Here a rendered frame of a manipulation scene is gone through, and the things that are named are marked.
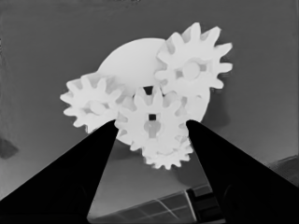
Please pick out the large white toothed gear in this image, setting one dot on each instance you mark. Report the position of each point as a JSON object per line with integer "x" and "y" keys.
{"x": 195, "y": 49}
{"x": 138, "y": 119}
{"x": 88, "y": 92}

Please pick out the dark robot body block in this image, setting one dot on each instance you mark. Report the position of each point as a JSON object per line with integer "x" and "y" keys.
{"x": 205, "y": 205}

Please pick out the small white toothed gear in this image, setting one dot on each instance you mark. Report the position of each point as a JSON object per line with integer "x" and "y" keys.
{"x": 165, "y": 158}

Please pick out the white round carrier with pins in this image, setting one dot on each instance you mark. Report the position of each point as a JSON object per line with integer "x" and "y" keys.
{"x": 134, "y": 63}

